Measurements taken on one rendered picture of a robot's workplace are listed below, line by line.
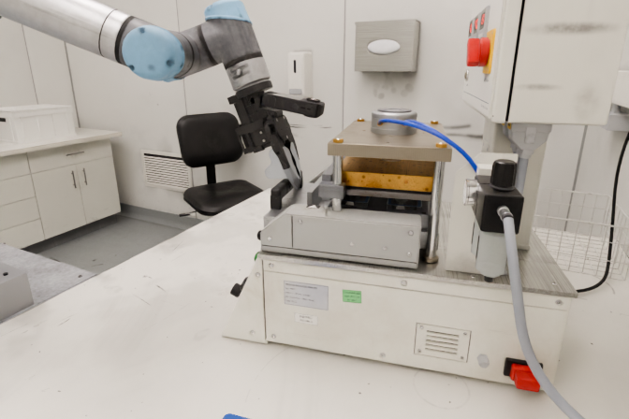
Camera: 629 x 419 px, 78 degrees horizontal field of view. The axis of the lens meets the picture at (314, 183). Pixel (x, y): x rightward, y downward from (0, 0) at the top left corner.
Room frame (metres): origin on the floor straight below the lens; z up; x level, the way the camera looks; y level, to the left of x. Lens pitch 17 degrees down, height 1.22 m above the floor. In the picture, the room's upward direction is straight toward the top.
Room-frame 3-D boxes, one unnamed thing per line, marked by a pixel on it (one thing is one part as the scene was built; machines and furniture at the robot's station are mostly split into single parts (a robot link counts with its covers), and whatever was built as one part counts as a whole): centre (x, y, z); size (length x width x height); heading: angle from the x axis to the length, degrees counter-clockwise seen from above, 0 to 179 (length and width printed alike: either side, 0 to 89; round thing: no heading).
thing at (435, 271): (0.68, -0.17, 0.93); 0.46 x 0.35 x 0.01; 76
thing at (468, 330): (0.67, -0.13, 0.84); 0.53 x 0.37 x 0.17; 76
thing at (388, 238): (0.57, -0.03, 0.97); 0.26 x 0.05 x 0.07; 76
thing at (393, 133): (0.66, -0.17, 1.08); 0.31 x 0.24 x 0.13; 166
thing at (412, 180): (0.68, -0.14, 1.07); 0.22 x 0.17 x 0.10; 166
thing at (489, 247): (0.44, -0.21, 1.05); 0.15 x 0.05 x 0.15; 166
